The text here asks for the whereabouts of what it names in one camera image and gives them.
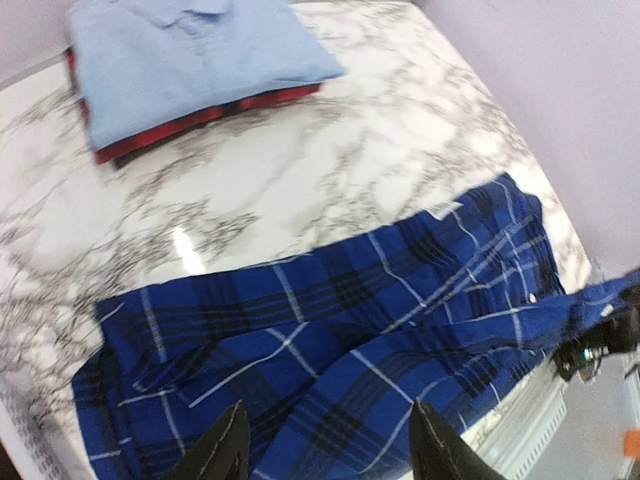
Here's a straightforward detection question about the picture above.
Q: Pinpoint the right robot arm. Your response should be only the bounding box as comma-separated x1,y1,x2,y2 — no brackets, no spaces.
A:
534,269,639,382

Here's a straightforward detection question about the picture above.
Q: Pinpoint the red plaid folded shirt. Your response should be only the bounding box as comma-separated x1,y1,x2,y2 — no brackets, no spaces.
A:
66,41,343,164

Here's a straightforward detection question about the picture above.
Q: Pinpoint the white plastic basket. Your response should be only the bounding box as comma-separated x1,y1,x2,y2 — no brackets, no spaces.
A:
1,381,64,480

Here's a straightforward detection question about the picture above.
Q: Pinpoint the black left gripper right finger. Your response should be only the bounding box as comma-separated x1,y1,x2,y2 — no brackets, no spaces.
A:
409,401,505,480

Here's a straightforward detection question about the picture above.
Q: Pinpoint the blue plaid long sleeve shirt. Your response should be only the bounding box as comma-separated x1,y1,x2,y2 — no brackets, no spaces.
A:
72,175,639,479

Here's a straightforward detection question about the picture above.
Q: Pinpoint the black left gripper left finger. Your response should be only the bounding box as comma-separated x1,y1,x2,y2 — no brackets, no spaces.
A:
169,401,250,480

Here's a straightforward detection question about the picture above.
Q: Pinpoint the light blue folded shirt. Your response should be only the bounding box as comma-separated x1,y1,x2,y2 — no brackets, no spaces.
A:
67,1,344,149

